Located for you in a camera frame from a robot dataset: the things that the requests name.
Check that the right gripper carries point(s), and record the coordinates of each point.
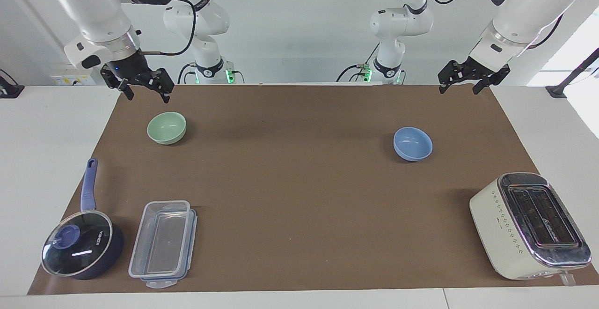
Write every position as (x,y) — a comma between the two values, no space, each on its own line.
(124,68)

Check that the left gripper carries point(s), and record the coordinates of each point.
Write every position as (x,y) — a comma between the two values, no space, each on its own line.
(475,69)

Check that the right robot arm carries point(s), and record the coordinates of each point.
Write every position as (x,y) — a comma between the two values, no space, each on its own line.
(89,9)

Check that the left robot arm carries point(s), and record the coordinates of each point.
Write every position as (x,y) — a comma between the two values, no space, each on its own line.
(524,14)

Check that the green bowl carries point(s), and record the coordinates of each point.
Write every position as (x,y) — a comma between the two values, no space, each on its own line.
(166,128)

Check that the blue bowl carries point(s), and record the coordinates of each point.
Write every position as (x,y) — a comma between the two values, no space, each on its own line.
(412,144)

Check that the black stand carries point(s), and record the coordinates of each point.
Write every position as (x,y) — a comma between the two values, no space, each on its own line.
(9,90)
(568,82)

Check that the blue saucepan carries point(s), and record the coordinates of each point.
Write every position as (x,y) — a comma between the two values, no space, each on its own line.
(88,187)

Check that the clear plastic container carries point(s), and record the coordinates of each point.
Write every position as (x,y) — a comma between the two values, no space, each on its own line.
(161,239)

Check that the clear plastic container lid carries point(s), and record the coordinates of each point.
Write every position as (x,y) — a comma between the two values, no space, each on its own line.
(192,234)

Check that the cream toaster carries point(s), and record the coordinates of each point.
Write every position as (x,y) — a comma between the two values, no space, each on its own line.
(514,234)

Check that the glass saucepan lid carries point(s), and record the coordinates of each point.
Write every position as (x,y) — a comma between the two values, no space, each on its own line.
(77,243)

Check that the white wall socket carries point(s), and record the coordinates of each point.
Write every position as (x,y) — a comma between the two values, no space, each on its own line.
(70,80)

